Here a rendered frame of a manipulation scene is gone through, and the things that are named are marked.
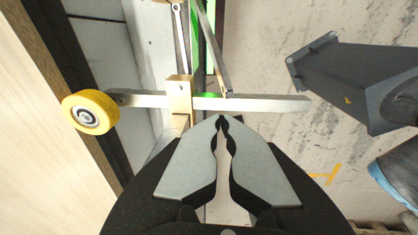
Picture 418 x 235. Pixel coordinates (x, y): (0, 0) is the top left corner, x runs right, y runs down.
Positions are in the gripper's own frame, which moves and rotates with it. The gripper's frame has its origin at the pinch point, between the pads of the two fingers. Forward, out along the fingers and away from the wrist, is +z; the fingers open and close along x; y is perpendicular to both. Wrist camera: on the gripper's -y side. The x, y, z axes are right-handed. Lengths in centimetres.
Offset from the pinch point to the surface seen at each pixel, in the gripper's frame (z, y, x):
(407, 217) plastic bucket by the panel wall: 93, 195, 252
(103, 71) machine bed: 22.3, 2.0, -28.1
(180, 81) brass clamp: 14.6, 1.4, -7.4
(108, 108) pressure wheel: 9.4, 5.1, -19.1
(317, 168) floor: 99, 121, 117
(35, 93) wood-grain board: 8.9, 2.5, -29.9
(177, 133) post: 8.0, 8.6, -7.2
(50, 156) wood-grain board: 8.9, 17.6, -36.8
